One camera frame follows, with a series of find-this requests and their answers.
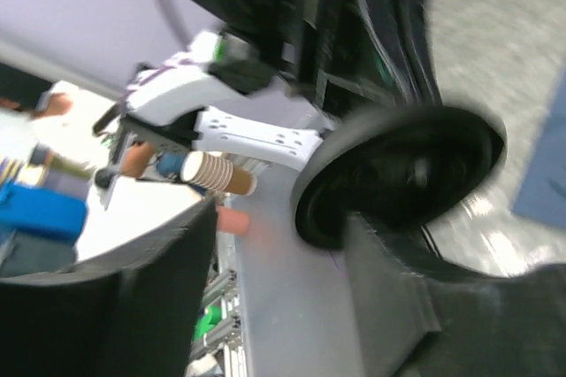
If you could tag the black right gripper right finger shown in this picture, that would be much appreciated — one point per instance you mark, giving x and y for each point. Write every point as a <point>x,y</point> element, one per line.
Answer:
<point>418,315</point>

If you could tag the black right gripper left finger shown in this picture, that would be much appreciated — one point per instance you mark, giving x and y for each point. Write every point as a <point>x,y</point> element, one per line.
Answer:
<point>129,312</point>

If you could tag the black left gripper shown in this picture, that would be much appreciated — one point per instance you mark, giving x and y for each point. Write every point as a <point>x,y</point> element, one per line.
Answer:
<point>338,54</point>

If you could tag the black cup lid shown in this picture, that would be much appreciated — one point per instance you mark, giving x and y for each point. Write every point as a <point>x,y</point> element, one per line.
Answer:
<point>404,167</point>

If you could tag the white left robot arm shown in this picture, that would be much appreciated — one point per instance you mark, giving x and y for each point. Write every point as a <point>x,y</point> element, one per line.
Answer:
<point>174,106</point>

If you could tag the stacked brown paper cups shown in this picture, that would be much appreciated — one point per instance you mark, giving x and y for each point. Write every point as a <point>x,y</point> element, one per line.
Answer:
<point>217,173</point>

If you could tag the blue letter placemat cloth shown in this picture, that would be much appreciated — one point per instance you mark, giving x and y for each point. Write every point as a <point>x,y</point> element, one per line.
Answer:
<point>542,193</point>

